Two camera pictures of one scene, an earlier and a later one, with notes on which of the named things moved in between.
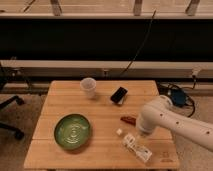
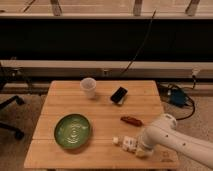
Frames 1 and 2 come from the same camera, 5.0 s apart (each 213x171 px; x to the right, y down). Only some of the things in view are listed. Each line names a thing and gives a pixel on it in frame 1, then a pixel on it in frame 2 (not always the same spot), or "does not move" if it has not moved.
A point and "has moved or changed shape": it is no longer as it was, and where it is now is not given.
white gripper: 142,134 -> 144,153
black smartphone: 118,95 does not move
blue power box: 178,97 does not move
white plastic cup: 88,86 does not move
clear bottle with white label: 131,143 has moved or changed shape
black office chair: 18,134 does not move
